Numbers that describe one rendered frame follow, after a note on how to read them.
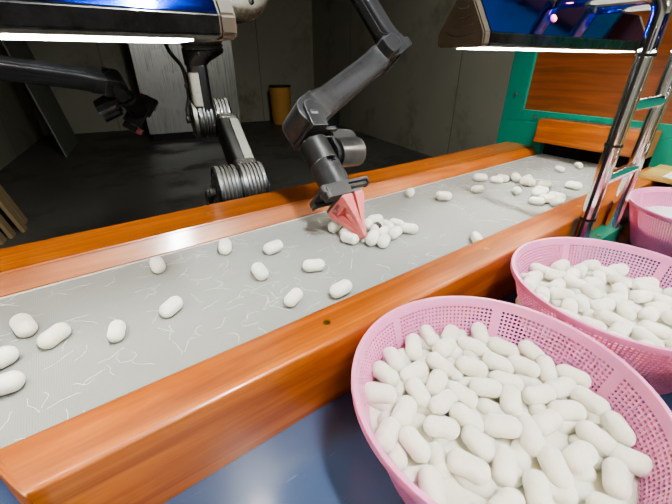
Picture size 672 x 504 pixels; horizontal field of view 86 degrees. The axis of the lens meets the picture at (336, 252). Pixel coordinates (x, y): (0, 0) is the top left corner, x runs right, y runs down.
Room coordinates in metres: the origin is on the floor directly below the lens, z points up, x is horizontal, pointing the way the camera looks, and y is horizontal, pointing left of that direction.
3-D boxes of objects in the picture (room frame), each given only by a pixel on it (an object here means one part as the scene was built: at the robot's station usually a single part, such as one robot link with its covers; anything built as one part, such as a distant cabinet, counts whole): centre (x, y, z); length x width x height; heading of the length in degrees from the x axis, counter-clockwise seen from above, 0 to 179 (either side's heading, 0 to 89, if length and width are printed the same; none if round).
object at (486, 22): (0.78, -0.43, 1.08); 0.62 x 0.08 x 0.07; 126
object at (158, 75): (5.87, 2.22, 0.85); 1.33 x 1.02 x 1.71; 116
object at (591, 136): (1.08, -0.75, 0.83); 0.30 x 0.06 x 0.07; 36
